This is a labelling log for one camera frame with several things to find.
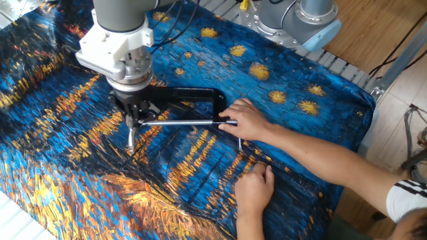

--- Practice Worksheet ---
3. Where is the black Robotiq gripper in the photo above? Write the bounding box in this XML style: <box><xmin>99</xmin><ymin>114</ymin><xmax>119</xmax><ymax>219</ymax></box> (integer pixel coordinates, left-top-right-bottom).
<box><xmin>109</xmin><ymin>87</ymin><xmax>161</xmax><ymax>129</ymax></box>

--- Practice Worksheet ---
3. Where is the silver water tap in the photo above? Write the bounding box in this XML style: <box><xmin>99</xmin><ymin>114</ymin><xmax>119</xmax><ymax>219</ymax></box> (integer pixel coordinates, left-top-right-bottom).
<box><xmin>125</xmin><ymin>115</ymin><xmax>149</xmax><ymax>154</ymax></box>

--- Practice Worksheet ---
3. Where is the black C-clamp with silver screw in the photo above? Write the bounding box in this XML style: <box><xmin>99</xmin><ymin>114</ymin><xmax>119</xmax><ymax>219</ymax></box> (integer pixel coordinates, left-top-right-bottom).
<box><xmin>141</xmin><ymin>87</ymin><xmax>243</xmax><ymax>152</ymax></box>

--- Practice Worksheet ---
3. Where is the person right forearm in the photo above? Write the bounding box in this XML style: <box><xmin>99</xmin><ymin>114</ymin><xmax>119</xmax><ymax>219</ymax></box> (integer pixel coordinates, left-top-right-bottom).
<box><xmin>265</xmin><ymin>123</ymin><xmax>406</xmax><ymax>216</ymax></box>

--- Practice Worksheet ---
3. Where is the person left forearm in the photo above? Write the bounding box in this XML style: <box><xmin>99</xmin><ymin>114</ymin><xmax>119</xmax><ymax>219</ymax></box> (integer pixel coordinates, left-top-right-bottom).
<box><xmin>236</xmin><ymin>213</ymin><xmax>266</xmax><ymax>240</ymax></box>

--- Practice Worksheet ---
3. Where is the person right hand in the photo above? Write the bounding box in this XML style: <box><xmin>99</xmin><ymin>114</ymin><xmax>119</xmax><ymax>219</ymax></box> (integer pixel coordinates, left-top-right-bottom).
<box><xmin>218</xmin><ymin>98</ymin><xmax>273</xmax><ymax>141</ymax></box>

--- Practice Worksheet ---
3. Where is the person left hand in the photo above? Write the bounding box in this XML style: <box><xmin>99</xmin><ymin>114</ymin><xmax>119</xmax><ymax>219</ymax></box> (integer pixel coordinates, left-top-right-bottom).
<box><xmin>234</xmin><ymin>162</ymin><xmax>275</xmax><ymax>217</ymax></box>

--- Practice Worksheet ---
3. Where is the starry night print tablecloth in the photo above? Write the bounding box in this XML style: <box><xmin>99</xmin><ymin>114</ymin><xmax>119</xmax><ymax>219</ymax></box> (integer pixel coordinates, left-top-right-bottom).
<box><xmin>0</xmin><ymin>0</ymin><xmax>377</xmax><ymax>240</ymax></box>

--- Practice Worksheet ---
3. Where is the white foam sheet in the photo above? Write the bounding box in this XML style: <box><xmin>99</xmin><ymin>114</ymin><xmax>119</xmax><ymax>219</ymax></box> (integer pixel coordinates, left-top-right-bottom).
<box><xmin>356</xmin><ymin>106</ymin><xmax>380</xmax><ymax>158</ymax></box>

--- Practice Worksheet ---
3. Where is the dark green fabric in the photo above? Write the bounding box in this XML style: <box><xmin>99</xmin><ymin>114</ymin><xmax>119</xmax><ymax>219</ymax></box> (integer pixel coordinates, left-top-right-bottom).
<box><xmin>325</xmin><ymin>215</ymin><xmax>371</xmax><ymax>240</ymax></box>

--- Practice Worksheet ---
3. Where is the dark furniture leg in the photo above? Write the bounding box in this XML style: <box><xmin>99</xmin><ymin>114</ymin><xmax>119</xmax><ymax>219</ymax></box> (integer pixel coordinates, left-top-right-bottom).
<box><xmin>400</xmin><ymin>149</ymin><xmax>427</xmax><ymax>170</ymax></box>

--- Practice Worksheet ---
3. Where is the white black-striped shirt sleeve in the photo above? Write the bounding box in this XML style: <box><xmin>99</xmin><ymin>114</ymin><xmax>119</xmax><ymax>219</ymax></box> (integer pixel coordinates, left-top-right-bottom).
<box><xmin>386</xmin><ymin>179</ymin><xmax>427</xmax><ymax>223</ymax></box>

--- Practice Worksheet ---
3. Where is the person head dark hair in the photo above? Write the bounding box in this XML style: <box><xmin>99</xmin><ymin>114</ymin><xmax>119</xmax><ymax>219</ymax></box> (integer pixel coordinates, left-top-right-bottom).
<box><xmin>388</xmin><ymin>208</ymin><xmax>427</xmax><ymax>240</ymax></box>

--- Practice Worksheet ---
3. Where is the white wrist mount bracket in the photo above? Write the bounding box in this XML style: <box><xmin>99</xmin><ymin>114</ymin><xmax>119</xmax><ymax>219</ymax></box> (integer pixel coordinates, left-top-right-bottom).
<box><xmin>75</xmin><ymin>9</ymin><xmax>155</xmax><ymax>83</ymax></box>

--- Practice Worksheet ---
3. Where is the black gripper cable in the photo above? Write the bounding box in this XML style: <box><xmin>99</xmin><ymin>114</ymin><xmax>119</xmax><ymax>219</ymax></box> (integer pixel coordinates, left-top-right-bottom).
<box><xmin>149</xmin><ymin>0</ymin><xmax>201</xmax><ymax>55</ymax></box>

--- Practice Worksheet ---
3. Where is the aluminium frame beam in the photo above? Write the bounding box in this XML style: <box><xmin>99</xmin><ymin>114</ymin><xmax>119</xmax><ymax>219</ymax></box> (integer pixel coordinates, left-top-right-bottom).
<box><xmin>370</xmin><ymin>29</ymin><xmax>427</xmax><ymax>101</ymax></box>

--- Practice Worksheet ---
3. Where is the black floor cable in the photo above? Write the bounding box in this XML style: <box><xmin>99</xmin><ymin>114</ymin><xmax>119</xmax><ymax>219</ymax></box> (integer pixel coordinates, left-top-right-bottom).
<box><xmin>376</xmin><ymin>49</ymin><xmax>427</xmax><ymax>80</ymax></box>
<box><xmin>368</xmin><ymin>11</ymin><xmax>427</xmax><ymax>76</ymax></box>

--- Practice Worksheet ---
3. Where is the grey hose bundle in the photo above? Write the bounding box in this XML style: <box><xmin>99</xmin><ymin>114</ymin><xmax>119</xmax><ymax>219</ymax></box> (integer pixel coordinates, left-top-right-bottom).
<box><xmin>403</xmin><ymin>103</ymin><xmax>427</xmax><ymax>184</ymax></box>

